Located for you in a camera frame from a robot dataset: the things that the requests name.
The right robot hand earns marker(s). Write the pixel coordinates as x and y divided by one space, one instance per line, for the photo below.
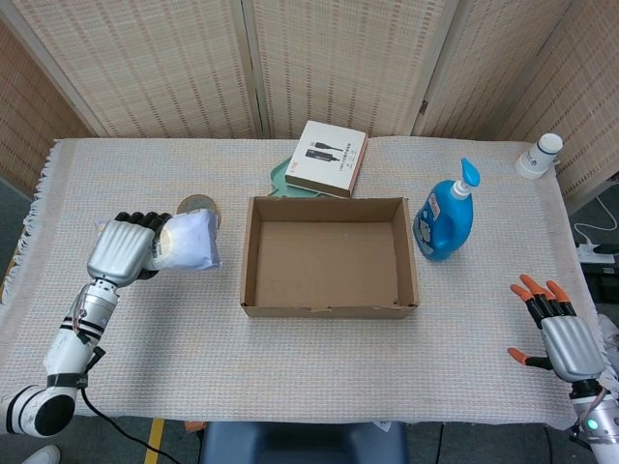
568 343

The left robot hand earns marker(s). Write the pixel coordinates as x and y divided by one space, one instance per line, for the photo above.
118 251

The white plastic bag package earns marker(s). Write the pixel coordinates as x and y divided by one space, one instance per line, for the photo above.
193 241

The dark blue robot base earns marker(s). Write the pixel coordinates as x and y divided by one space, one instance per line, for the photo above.
304 444

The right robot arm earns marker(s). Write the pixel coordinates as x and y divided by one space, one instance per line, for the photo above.
599 435

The cardboard box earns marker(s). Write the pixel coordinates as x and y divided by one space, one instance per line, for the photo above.
329 261

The black box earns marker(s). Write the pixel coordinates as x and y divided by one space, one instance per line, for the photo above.
605 285

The tan packing tape roll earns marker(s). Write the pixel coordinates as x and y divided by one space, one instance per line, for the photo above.
193 203

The white power strip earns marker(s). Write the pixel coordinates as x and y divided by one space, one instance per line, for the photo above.
597 252

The blue pump detergent bottle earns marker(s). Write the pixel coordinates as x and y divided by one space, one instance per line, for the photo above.
445 232

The woven folding screen panel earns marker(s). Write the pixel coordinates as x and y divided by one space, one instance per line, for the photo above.
338 63
590 87
145 67
488 67
29 106

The green plastic tray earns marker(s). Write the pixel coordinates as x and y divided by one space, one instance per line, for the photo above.
280 176

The white cylindrical container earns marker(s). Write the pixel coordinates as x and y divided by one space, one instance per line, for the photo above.
541 154

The white shoe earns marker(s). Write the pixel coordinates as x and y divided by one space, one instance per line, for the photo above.
43 455

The cream woven tablecloth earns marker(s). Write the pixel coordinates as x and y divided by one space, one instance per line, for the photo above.
309 362

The metal screen hinge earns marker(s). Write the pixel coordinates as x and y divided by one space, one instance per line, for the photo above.
424 107

